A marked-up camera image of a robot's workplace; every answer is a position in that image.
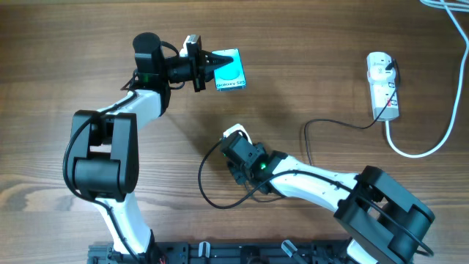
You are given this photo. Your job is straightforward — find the blue screen Galaxy smartphone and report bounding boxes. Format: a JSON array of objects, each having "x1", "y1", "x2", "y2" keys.
[{"x1": 213, "y1": 48, "x2": 246, "y2": 92}]

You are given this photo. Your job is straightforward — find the black USB charger cable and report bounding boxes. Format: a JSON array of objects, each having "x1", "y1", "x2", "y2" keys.
[{"x1": 241, "y1": 58, "x2": 402, "y2": 204}]

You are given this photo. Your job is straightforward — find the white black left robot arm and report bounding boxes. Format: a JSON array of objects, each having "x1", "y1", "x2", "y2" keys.
[{"x1": 62, "y1": 32, "x2": 236, "y2": 263}]

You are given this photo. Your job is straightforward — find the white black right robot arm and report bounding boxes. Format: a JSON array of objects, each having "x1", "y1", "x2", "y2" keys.
[{"x1": 221, "y1": 126, "x2": 435, "y2": 263}]

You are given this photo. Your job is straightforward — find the white power strip socket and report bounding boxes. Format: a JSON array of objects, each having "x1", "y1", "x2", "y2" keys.
[{"x1": 366, "y1": 51, "x2": 399, "y2": 122}]

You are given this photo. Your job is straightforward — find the white power strip cord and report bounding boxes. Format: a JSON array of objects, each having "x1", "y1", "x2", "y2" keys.
[{"x1": 384, "y1": 0, "x2": 469, "y2": 159}]

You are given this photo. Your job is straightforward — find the white cables at corner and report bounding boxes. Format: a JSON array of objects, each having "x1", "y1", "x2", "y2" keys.
[{"x1": 419, "y1": 0, "x2": 469, "y2": 14}]

